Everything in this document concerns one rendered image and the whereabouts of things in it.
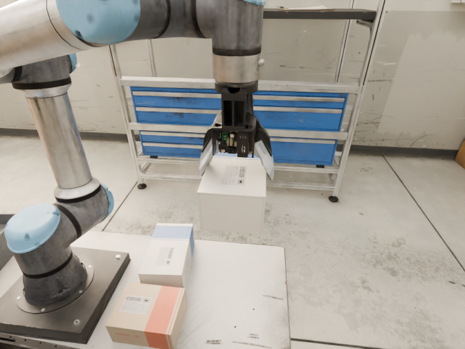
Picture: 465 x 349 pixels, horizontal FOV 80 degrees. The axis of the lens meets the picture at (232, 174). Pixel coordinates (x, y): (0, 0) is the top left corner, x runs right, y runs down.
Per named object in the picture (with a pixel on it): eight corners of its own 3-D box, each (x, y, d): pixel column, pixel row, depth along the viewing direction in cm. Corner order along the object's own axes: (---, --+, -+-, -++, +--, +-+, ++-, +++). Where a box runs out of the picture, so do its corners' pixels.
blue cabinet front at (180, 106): (143, 154, 228) (130, 86, 198) (230, 159, 222) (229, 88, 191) (142, 156, 226) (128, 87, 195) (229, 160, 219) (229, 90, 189)
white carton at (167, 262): (160, 242, 96) (156, 223, 91) (194, 242, 96) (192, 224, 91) (143, 293, 80) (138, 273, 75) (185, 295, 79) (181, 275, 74)
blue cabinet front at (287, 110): (239, 159, 221) (241, 89, 190) (331, 165, 214) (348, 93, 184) (239, 161, 218) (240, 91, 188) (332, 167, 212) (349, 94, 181)
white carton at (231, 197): (216, 174, 70) (215, 141, 65) (263, 176, 69) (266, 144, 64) (200, 229, 53) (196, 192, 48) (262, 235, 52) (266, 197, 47)
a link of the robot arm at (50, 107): (52, 235, 79) (-40, 17, 53) (94, 208, 91) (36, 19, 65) (82, 247, 75) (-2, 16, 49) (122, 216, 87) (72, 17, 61)
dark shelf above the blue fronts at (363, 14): (195, 16, 208) (194, 7, 205) (359, 18, 197) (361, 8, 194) (179, 21, 171) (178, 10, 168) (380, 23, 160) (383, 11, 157)
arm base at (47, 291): (49, 259, 84) (39, 235, 79) (96, 263, 83) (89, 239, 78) (10, 303, 71) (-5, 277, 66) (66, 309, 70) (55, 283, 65)
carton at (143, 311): (112, 341, 68) (104, 325, 64) (133, 298, 78) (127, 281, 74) (174, 350, 67) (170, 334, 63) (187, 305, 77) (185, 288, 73)
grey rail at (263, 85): (122, 82, 204) (120, 75, 201) (360, 89, 188) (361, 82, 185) (115, 86, 195) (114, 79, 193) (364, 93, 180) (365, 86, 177)
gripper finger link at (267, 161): (271, 194, 52) (244, 157, 49) (270, 176, 57) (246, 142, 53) (286, 187, 51) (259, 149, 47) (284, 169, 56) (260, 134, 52)
